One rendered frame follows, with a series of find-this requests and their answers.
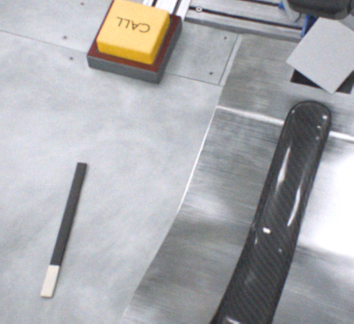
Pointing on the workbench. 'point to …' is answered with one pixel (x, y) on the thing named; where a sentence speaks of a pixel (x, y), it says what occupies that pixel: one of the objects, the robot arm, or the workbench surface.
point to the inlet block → (326, 52)
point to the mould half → (240, 153)
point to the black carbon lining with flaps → (276, 219)
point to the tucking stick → (63, 231)
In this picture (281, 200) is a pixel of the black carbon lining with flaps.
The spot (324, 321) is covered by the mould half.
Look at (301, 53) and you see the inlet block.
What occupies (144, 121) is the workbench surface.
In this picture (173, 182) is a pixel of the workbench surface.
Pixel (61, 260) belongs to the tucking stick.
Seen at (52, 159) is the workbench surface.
